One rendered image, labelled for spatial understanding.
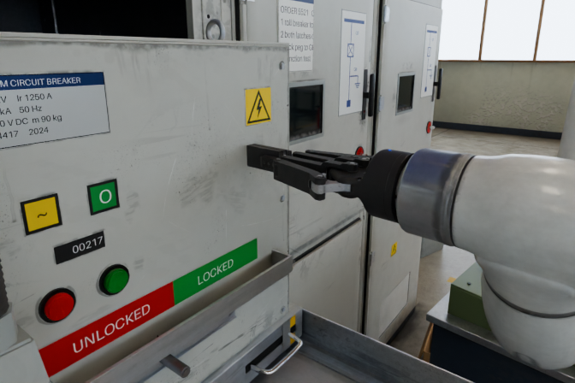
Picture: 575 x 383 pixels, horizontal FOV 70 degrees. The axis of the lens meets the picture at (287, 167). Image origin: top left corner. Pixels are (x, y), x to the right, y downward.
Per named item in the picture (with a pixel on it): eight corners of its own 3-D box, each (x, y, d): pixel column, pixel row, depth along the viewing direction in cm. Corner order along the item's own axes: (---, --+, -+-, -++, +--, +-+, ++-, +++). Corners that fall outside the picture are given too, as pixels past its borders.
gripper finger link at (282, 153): (359, 196, 47) (352, 199, 46) (283, 178, 54) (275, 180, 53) (360, 162, 46) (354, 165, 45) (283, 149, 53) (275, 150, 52)
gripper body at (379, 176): (389, 235, 41) (314, 213, 47) (424, 211, 47) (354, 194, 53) (394, 162, 39) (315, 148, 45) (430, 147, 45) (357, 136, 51)
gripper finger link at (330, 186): (373, 194, 45) (346, 208, 41) (333, 185, 48) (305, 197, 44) (374, 173, 44) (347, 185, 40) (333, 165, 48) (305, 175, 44)
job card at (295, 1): (314, 71, 110) (315, -15, 104) (279, 73, 98) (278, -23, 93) (312, 71, 110) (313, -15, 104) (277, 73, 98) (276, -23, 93)
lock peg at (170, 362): (194, 374, 50) (192, 347, 49) (180, 386, 48) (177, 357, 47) (162, 353, 53) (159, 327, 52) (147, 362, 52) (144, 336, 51)
